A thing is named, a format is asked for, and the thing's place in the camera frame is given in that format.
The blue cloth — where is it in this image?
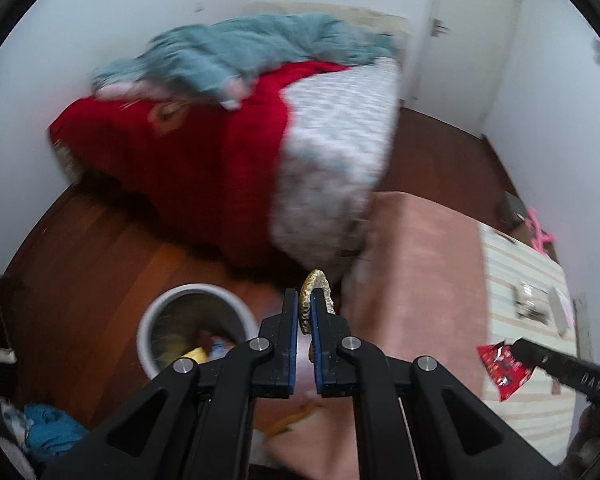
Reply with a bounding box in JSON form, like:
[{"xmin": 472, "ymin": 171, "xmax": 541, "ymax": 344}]
[{"xmin": 21, "ymin": 401, "xmax": 89, "ymax": 457}]

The silver wipes packet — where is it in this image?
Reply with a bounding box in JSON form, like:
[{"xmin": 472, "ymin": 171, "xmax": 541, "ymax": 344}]
[{"xmin": 514, "ymin": 281, "xmax": 552, "ymax": 322}]

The white rimmed black bin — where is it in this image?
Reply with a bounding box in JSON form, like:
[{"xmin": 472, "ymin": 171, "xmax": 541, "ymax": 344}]
[{"xmin": 136, "ymin": 283, "xmax": 259, "ymax": 379}]

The teal quilt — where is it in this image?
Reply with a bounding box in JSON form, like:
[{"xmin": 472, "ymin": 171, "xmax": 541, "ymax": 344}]
[{"xmin": 92, "ymin": 12, "xmax": 399, "ymax": 112}]

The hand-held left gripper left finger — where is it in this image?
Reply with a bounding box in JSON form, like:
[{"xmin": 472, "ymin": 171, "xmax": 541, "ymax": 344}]
[{"xmin": 42, "ymin": 287, "xmax": 301, "ymax": 480}]

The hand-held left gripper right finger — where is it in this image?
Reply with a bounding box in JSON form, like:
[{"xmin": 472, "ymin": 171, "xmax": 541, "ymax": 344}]
[{"xmin": 310, "ymin": 287, "xmax": 564, "ymax": 480}]

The pink plush toy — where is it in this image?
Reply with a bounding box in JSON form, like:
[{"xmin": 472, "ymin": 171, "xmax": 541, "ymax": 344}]
[{"xmin": 524, "ymin": 206, "xmax": 557, "ymax": 252}]

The checked bed sheet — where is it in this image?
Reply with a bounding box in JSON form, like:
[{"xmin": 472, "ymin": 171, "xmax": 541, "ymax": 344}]
[{"xmin": 270, "ymin": 56, "xmax": 402, "ymax": 282}]

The red snack wrapper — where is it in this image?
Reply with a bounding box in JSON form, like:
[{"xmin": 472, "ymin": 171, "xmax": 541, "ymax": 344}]
[{"xmin": 476, "ymin": 340, "xmax": 536, "ymax": 403}]

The beige headboard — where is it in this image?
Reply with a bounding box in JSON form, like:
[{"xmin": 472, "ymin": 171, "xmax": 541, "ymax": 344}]
[{"xmin": 245, "ymin": 1, "xmax": 412, "ymax": 37}]

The white door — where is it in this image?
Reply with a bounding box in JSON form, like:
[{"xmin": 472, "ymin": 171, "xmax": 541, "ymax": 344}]
[{"xmin": 414, "ymin": 0, "xmax": 527, "ymax": 137}]

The low table with cloth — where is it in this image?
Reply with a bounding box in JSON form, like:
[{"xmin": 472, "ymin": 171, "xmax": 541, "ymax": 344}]
[{"xmin": 264, "ymin": 190, "xmax": 492, "ymax": 477}]

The red blanket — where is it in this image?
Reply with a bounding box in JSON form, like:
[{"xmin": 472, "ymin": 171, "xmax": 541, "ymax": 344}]
[{"xmin": 47, "ymin": 60, "xmax": 357, "ymax": 272}]

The pale wrapper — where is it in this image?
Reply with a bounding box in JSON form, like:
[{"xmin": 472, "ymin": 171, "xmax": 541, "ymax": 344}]
[{"xmin": 299, "ymin": 269, "xmax": 337, "ymax": 362}]

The white wall socket strip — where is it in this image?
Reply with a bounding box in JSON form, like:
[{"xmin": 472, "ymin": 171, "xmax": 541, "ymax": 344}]
[{"xmin": 574, "ymin": 294, "xmax": 592, "ymax": 357}]

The white pink box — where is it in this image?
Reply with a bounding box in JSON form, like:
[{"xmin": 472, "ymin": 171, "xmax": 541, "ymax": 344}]
[{"xmin": 547, "ymin": 286, "xmax": 575, "ymax": 334}]

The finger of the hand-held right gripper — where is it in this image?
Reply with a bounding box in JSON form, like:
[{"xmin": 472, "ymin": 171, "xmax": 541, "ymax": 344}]
[{"xmin": 512, "ymin": 337, "xmax": 569, "ymax": 379}]

